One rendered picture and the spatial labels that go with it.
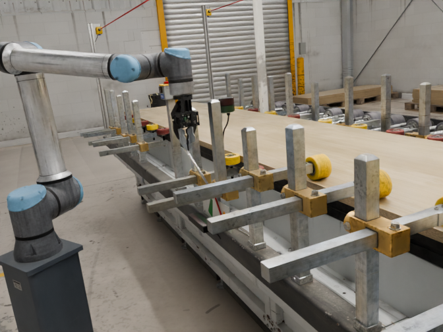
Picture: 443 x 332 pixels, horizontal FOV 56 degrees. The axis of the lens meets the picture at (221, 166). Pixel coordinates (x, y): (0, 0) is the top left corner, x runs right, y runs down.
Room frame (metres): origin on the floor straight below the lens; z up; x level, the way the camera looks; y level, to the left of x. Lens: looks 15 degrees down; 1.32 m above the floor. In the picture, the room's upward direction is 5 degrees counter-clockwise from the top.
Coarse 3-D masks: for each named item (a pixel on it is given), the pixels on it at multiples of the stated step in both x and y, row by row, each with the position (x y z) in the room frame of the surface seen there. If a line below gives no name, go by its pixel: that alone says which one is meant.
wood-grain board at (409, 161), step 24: (240, 120) 2.75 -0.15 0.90; (264, 120) 2.65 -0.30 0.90; (288, 120) 2.56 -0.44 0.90; (240, 144) 1.97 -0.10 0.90; (264, 144) 1.92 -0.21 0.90; (312, 144) 1.83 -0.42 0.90; (336, 144) 1.78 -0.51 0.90; (360, 144) 1.74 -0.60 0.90; (384, 144) 1.70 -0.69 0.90; (408, 144) 1.66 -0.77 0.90; (432, 144) 1.62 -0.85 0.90; (264, 168) 1.56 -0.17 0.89; (336, 168) 1.42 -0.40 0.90; (384, 168) 1.36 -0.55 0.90; (408, 168) 1.34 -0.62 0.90; (432, 168) 1.31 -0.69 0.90; (408, 192) 1.11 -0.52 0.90; (432, 192) 1.09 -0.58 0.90; (384, 216) 1.00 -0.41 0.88
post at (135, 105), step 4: (136, 100) 2.64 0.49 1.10; (132, 104) 2.64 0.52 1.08; (136, 104) 2.63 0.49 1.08; (136, 108) 2.63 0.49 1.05; (136, 112) 2.63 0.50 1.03; (136, 116) 2.63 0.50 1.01; (136, 120) 2.62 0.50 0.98; (140, 120) 2.63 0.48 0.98; (136, 124) 2.62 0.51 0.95; (140, 124) 2.63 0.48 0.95; (136, 128) 2.62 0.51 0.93; (140, 128) 2.63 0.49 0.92; (136, 132) 2.63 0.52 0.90; (140, 132) 2.63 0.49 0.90; (136, 136) 2.64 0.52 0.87; (140, 136) 2.63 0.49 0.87; (140, 140) 2.63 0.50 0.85; (140, 152) 2.62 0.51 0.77; (144, 152) 2.63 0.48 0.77; (140, 156) 2.62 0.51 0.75; (144, 156) 2.63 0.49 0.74
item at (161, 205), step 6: (168, 198) 1.38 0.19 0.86; (204, 198) 1.41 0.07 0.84; (210, 198) 1.42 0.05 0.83; (150, 204) 1.33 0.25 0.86; (156, 204) 1.34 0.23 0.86; (162, 204) 1.35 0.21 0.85; (168, 204) 1.36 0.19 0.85; (174, 204) 1.36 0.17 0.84; (180, 204) 1.37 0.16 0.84; (186, 204) 1.38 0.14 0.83; (150, 210) 1.33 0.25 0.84; (156, 210) 1.34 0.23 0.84; (162, 210) 1.35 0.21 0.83
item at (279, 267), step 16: (432, 208) 0.84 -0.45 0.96; (416, 224) 0.79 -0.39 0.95; (432, 224) 0.81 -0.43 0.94; (336, 240) 0.73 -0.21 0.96; (352, 240) 0.72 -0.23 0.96; (368, 240) 0.74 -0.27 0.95; (288, 256) 0.69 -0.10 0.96; (304, 256) 0.68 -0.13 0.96; (320, 256) 0.69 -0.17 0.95; (336, 256) 0.71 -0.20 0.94; (272, 272) 0.65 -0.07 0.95; (288, 272) 0.66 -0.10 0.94
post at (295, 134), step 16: (288, 128) 1.03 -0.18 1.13; (304, 128) 1.03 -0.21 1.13; (288, 144) 1.03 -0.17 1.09; (304, 144) 1.03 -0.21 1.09; (288, 160) 1.04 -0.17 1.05; (304, 160) 1.03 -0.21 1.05; (288, 176) 1.04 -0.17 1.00; (304, 176) 1.03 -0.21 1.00; (304, 224) 1.02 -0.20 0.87; (304, 240) 1.02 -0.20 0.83; (304, 272) 1.02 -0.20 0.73
